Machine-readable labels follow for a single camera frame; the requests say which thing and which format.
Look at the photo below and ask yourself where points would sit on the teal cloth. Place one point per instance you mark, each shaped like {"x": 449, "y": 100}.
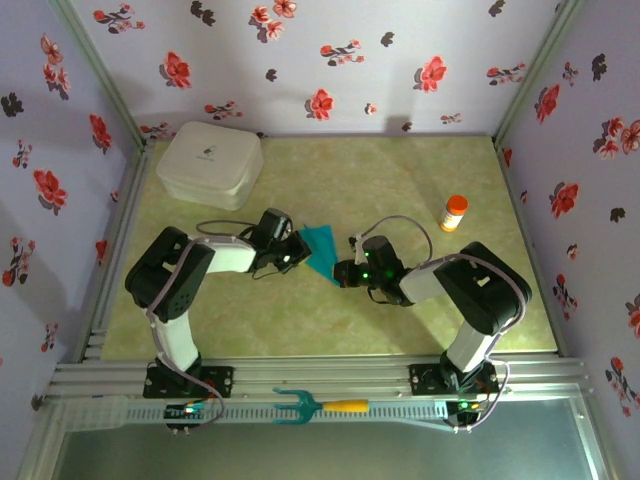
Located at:
{"x": 320, "y": 245}

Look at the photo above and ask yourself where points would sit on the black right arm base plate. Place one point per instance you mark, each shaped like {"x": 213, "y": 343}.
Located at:
{"x": 425, "y": 380}

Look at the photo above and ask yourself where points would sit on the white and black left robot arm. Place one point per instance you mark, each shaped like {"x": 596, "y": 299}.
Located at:
{"x": 175, "y": 340}

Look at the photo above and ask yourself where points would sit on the long aluminium frame rail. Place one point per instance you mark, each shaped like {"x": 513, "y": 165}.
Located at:
{"x": 320, "y": 372}

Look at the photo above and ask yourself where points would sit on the aluminium side rail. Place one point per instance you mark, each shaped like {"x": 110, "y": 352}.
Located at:
{"x": 518, "y": 200}
{"x": 127, "y": 200}

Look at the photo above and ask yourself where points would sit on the white square lidded container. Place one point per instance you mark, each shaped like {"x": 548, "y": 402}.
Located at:
{"x": 207, "y": 160}

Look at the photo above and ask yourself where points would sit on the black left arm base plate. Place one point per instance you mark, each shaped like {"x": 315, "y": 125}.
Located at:
{"x": 220, "y": 380}

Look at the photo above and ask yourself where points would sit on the orange-capped small bottle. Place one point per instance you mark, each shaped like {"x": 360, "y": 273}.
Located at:
{"x": 454, "y": 212}

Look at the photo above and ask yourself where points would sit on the aluminium corner post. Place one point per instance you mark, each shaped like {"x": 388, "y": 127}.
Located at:
{"x": 532, "y": 70}
{"x": 100, "y": 70}

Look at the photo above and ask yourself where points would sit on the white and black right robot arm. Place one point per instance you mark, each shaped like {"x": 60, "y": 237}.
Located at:
{"x": 470, "y": 340}

